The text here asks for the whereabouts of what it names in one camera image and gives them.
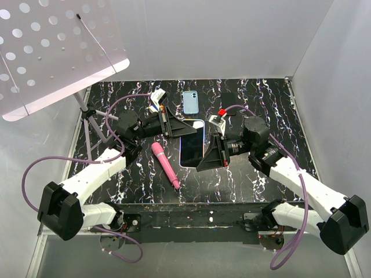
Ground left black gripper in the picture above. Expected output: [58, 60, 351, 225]
[133, 106, 197, 141]

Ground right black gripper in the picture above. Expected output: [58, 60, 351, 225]
[195, 133, 254, 171]

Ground bare black phone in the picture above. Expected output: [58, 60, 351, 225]
[221, 92, 237, 116]

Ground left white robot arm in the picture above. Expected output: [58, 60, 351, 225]
[37, 107, 197, 240]

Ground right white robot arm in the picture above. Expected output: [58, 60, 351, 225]
[197, 115, 369, 255]

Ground white blue yellow toy blocks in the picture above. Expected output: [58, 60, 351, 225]
[149, 105, 159, 114]

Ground pink marker pen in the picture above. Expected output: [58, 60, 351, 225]
[151, 142, 181, 190]

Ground perforated white music stand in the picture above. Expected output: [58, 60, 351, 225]
[0, 0, 122, 163]

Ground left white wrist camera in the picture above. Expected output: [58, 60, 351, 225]
[150, 89, 167, 109]

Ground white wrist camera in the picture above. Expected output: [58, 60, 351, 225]
[150, 89, 167, 109]
[208, 109, 227, 136]

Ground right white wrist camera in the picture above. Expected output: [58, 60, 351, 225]
[208, 109, 227, 136]

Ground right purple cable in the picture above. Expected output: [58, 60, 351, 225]
[224, 105, 310, 270]

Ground purple cable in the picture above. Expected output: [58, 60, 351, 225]
[224, 105, 310, 270]
[22, 93, 153, 264]

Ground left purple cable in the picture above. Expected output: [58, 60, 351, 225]
[22, 93, 153, 264]

